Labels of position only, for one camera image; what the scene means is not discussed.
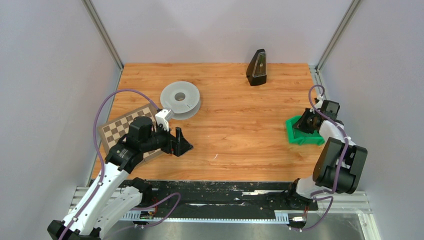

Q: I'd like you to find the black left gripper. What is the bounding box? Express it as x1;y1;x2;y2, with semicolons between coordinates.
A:
140;120;193;156

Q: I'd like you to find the white plastic cable spool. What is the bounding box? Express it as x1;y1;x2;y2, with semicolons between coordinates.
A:
160;81;201;120

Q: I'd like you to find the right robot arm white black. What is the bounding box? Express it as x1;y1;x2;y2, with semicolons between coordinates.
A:
285;97;368;209

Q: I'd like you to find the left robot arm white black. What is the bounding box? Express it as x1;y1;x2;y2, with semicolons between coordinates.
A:
47;116;193;240

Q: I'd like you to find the green plastic bin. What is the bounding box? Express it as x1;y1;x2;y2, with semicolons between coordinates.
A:
285;115;325;146

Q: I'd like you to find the black metronome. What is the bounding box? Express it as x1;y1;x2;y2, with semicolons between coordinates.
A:
246;48;267;86

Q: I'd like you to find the wooden chessboard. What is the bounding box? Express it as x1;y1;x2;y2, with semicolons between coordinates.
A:
97;103;158;160

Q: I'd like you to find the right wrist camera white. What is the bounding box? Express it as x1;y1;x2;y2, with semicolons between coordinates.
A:
314;95;325;110

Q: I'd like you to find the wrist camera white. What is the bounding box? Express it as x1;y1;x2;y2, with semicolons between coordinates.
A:
314;95;325;110
155;108;174;131

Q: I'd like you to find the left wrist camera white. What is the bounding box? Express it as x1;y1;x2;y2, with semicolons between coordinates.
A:
155;108;174;131

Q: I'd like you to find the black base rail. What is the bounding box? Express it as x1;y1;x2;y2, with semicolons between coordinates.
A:
119;180;318;223

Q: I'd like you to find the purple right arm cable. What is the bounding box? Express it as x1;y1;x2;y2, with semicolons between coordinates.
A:
289;84;349;232

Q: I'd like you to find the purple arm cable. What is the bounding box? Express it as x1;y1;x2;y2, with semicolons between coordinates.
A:
289;84;349;232
57;88;161;240

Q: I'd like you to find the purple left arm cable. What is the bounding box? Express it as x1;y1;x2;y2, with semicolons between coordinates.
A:
57;88;161;240

